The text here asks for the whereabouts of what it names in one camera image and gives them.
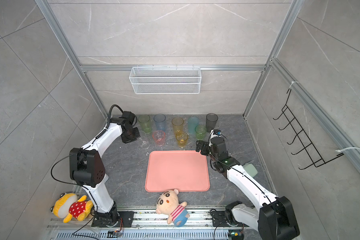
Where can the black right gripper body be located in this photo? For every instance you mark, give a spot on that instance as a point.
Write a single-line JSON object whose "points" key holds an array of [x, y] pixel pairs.
{"points": [[207, 150]]}

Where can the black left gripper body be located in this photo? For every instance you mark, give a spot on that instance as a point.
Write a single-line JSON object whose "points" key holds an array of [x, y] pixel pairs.
{"points": [[133, 135]]}

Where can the tall green glass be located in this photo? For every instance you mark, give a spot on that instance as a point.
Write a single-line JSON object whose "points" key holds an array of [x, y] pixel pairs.
{"points": [[145, 123]]}

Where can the tall blue glass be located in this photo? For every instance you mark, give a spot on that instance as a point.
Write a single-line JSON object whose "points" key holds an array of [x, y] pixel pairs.
{"points": [[160, 122]]}

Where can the tall yellow glass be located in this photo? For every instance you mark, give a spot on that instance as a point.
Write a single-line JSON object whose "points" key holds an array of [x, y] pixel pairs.
{"points": [[178, 124]]}

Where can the pink plastic tray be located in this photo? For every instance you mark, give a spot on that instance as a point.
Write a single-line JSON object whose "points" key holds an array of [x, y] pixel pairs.
{"points": [[186, 171]]}

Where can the clear glass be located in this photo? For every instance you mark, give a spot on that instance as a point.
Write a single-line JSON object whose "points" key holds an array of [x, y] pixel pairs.
{"points": [[144, 140]]}

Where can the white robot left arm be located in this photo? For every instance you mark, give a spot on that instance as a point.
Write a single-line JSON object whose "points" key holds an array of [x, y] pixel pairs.
{"points": [[87, 168]]}

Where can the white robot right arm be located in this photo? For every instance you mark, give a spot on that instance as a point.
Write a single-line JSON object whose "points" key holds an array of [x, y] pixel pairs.
{"points": [[272, 217]]}

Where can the short green glass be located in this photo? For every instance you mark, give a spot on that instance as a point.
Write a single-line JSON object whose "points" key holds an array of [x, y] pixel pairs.
{"points": [[200, 132]]}

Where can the short pink glass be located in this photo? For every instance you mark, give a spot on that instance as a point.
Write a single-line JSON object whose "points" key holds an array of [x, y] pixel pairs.
{"points": [[159, 137]]}

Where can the dark grey glass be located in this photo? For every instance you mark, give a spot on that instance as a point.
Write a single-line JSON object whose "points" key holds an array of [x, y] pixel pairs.
{"points": [[211, 121]]}

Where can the teal dimpled glass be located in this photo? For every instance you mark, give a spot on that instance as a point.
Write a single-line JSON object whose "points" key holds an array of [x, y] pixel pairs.
{"points": [[192, 124]]}

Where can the short yellow glass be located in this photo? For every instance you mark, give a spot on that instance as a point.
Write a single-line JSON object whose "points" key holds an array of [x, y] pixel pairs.
{"points": [[182, 139]]}

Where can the pale green box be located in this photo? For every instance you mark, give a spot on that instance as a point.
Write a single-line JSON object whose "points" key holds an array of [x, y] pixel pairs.
{"points": [[250, 169]]}

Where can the boy plush doll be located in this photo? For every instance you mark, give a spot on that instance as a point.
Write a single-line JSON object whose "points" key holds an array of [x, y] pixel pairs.
{"points": [[168, 204]]}

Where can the yellow plush toy red dress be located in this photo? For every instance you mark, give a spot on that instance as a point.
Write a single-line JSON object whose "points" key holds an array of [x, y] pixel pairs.
{"points": [[70, 206]]}

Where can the white wire mesh basket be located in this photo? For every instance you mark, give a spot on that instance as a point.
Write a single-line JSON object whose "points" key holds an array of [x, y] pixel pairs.
{"points": [[166, 80]]}

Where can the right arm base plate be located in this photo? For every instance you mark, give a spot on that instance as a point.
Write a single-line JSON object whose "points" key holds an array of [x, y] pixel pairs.
{"points": [[220, 219]]}

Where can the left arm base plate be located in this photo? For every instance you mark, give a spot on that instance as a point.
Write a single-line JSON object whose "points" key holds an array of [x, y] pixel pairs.
{"points": [[124, 219]]}

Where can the aluminium rail at front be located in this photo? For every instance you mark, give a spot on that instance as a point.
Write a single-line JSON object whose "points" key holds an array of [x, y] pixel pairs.
{"points": [[148, 225]]}

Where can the black wire hook rack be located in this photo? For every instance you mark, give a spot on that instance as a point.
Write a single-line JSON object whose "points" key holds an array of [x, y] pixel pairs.
{"points": [[302, 137]]}

